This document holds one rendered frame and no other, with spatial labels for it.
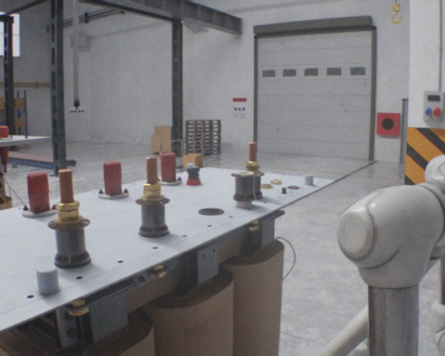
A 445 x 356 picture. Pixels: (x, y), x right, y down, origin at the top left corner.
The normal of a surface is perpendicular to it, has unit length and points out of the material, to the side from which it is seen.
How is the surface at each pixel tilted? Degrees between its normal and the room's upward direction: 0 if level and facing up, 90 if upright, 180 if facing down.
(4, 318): 11
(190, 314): 90
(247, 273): 90
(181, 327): 90
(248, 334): 90
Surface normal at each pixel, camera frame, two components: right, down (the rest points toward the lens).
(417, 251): 0.34, 0.09
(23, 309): 0.16, -0.95
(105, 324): 0.83, 0.09
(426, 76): -0.55, 0.15
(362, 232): -0.92, -0.02
